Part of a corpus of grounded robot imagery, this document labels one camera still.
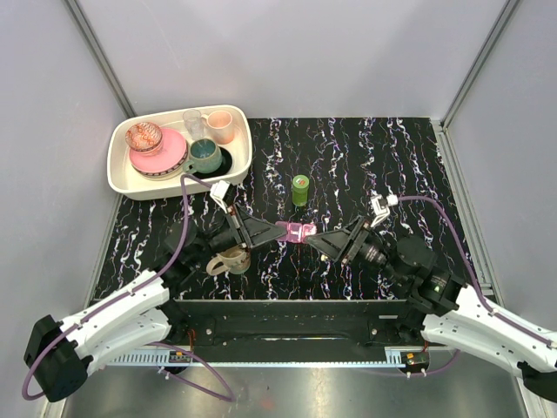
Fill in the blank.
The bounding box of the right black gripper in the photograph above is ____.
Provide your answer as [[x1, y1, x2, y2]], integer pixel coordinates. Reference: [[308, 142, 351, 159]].
[[305, 214, 408, 287]]

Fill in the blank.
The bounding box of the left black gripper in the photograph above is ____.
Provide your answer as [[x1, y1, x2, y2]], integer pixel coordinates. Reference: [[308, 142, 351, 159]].
[[189, 202, 288, 265]]

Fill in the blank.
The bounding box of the pink weekly pill organizer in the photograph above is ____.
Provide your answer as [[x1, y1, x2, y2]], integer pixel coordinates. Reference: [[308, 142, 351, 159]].
[[275, 221, 317, 244]]

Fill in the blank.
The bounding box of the green pill bottle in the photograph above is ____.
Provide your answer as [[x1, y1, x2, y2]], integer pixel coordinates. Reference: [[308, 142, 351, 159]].
[[292, 184, 309, 207]]

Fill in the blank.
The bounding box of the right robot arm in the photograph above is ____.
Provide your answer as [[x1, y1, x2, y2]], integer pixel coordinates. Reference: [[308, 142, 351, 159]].
[[305, 217, 556, 401]]

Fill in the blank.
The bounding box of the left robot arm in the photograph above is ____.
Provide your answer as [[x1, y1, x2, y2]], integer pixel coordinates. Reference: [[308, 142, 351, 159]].
[[22, 205, 286, 402]]

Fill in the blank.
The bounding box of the cream ceramic mug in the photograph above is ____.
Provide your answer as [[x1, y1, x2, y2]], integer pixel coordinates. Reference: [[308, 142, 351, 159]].
[[205, 246, 251, 276]]

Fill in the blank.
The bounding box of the black saucer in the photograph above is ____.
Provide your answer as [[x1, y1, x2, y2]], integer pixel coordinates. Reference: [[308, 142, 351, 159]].
[[193, 147, 233, 179]]

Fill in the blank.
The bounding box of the teal ceramic mug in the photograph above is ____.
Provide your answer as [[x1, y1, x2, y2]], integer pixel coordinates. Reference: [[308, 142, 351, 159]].
[[183, 138, 223, 174]]

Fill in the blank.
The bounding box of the patterned plate under pink plate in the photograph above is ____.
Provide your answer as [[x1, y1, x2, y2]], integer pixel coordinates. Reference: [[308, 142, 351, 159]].
[[133, 151, 188, 179]]

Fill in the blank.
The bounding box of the pink ceramic mug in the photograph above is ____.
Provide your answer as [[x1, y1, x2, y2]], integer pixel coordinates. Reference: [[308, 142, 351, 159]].
[[201, 111, 235, 145]]

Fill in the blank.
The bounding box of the clear drinking glass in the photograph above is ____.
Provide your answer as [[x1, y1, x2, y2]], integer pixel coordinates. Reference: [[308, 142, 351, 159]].
[[182, 109, 207, 142]]

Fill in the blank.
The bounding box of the white plastic dish tub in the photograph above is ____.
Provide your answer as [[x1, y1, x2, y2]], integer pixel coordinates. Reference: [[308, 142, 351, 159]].
[[106, 104, 253, 200]]

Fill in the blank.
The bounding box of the red patterned bowl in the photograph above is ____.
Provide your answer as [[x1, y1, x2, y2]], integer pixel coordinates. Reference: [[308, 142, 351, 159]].
[[124, 122, 163, 154]]

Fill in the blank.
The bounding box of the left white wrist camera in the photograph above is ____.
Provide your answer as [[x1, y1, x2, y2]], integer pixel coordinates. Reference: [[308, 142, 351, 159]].
[[210, 180, 233, 213]]

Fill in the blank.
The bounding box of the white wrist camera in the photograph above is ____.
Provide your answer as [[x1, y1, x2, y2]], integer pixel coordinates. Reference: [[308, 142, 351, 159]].
[[371, 194, 399, 228], [210, 180, 233, 213]]

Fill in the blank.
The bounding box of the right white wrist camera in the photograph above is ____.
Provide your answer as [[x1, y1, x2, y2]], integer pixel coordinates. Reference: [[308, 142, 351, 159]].
[[371, 194, 399, 228]]

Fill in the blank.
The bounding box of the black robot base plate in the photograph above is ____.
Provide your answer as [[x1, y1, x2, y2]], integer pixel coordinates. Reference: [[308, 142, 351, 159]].
[[164, 300, 424, 365]]

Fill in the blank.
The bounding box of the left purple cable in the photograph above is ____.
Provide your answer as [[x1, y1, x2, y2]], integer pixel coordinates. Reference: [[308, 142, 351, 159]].
[[21, 173, 238, 402]]

